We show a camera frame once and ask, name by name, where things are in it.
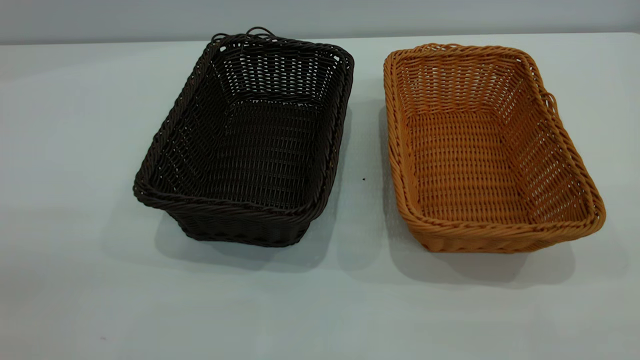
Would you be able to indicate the black woven wicker basket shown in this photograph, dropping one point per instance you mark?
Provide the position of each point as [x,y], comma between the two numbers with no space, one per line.
[260,150]

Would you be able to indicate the orange woven wicker basket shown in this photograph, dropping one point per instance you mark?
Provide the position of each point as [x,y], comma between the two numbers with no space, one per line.
[465,165]

